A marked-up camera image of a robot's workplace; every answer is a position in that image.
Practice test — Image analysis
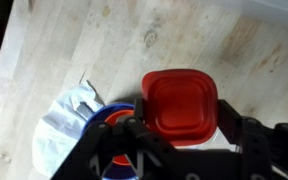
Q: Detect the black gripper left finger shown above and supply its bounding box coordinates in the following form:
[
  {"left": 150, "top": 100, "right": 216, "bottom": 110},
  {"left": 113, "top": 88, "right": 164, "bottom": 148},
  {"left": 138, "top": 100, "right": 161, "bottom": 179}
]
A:
[{"left": 50, "top": 98, "right": 177, "bottom": 180}]

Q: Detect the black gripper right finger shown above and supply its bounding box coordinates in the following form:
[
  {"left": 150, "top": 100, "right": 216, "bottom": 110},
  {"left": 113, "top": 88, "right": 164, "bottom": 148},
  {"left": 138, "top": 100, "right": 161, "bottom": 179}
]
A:
[{"left": 217, "top": 99, "right": 288, "bottom": 180}]

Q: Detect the red square plastic lid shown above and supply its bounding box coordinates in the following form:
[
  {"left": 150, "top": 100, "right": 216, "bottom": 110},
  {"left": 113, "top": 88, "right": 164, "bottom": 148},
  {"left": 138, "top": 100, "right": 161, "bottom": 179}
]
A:
[{"left": 141, "top": 68, "right": 219, "bottom": 148}]

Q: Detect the orange bowl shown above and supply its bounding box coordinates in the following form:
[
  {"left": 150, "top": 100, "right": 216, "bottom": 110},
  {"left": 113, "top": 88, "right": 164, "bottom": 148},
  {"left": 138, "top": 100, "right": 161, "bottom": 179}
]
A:
[{"left": 104, "top": 109, "right": 135, "bottom": 167}]

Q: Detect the blue bowl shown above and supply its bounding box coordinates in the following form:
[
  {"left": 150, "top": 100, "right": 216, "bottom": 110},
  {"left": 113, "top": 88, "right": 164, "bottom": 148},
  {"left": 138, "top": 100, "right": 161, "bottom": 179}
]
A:
[{"left": 82, "top": 102, "right": 142, "bottom": 180}]

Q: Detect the wooden butcher block table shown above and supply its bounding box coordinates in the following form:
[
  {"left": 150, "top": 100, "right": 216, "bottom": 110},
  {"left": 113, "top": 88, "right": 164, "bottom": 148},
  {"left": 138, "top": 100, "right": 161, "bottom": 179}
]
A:
[{"left": 0, "top": 0, "right": 288, "bottom": 180}]

